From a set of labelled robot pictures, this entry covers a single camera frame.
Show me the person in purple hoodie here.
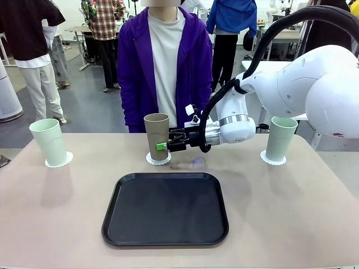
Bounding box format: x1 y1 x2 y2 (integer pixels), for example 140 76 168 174
117 6 214 134

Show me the brown cup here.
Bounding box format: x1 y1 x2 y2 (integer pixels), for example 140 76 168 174
143 113 171 161

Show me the person in blue jacket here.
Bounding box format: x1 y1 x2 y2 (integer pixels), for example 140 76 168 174
206 0 258 93

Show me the grey background desk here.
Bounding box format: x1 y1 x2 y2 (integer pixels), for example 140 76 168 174
65 25 95 71

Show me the person in plaid shirt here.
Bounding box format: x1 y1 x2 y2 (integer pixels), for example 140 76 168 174
81 0 126 92

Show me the white scalloped paper coaster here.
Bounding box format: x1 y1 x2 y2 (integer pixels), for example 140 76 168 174
44 151 74 168
145 152 172 166
260 149 287 166

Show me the light green cup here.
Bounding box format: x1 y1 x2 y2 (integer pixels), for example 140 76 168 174
265 116 298 162
29 118 68 166

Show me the white side table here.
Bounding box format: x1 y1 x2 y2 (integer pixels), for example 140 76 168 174
241 60 323 149

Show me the black plastic tray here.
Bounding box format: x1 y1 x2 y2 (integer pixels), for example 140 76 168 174
101 172 230 247

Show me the person in black shirt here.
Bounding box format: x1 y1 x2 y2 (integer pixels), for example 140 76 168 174
0 0 68 124

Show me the person in black coat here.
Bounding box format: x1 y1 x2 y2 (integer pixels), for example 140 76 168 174
301 15 353 54

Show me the person's left forearm purple sleeve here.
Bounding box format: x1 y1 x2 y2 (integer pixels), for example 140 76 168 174
192 78 213 113

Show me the person's right forearm purple sleeve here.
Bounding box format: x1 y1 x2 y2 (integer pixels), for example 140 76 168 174
117 81 148 133

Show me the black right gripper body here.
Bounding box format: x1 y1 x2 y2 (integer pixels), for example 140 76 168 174
183 126 208 149

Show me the person in grey trousers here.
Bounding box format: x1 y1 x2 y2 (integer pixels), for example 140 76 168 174
42 19 71 89

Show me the black hanging bag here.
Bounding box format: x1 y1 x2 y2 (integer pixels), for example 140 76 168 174
242 27 255 52

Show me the beige background desk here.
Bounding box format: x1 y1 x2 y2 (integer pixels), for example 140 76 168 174
257 25 303 61

